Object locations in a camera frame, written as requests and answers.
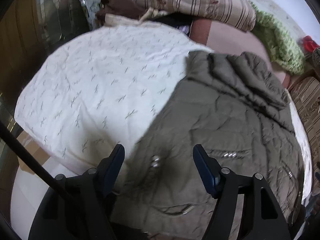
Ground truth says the olive quilted puffer jacket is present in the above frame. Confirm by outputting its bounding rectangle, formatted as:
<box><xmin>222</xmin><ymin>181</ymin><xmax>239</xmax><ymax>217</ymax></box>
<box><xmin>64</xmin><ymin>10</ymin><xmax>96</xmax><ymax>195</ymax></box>
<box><xmin>111</xmin><ymin>51</ymin><xmax>304</xmax><ymax>239</ymax></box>

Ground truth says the dark brown garment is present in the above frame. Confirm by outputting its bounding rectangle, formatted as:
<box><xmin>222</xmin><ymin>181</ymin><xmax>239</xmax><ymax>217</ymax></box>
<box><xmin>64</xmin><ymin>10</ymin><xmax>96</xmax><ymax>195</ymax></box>
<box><xmin>95</xmin><ymin>0</ymin><xmax>147</xmax><ymax>24</ymax></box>

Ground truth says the pink quilted blanket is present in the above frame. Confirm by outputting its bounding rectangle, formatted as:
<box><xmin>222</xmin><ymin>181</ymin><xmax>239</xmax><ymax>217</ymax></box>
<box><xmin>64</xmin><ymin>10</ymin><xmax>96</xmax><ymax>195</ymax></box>
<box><xmin>190</xmin><ymin>18</ymin><xmax>290</xmax><ymax>88</ymax></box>

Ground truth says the green white patterned quilt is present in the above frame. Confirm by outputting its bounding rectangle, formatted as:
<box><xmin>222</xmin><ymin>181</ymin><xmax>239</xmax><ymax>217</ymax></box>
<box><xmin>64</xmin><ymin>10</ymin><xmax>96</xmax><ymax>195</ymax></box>
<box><xmin>251</xmin><ymin>3</ymin><xmax>305</xmax><ymax>75</ymax></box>

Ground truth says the red cloth item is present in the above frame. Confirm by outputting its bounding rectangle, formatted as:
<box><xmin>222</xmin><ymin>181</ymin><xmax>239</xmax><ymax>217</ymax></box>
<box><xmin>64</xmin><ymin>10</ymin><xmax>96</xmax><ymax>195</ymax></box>
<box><xmin>303</xmin><ymin>36</ymin><xmax>319</xmax><ymax>53</ymax></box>

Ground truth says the striped brown side pillow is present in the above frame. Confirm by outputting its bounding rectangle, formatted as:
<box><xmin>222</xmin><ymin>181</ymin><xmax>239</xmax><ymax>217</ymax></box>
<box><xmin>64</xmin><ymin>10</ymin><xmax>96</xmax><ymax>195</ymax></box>
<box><xmin>290</xmin><ymin>77</ymin><xmax>319</xmax><ymax>156</ymax></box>

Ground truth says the striped floral pillow at headboard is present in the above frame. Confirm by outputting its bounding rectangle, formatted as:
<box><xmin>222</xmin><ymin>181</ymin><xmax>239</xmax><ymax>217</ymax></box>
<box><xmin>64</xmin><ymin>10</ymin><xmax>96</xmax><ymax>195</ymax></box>
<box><xmin>133</xmin><ymin>0</ymin><xmax>256</xmax><ymax>31</ymax></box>

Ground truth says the white leaf-print bed sheet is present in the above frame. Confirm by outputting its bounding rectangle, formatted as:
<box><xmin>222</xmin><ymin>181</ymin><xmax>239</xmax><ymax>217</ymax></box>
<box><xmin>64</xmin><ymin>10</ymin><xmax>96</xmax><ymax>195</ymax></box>
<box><xmin>13</xmin><ymin>13</ymin><xmax>313</xmax><ymax>203</ymax></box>

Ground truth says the purple patterned cloth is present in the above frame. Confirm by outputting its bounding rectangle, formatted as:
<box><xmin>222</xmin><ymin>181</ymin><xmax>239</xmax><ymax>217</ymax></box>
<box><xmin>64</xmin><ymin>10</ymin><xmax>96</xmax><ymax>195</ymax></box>
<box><xmin>176</xmin><ymin>24</ymin><xmax>191</xmax><ymax>37</ymax></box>

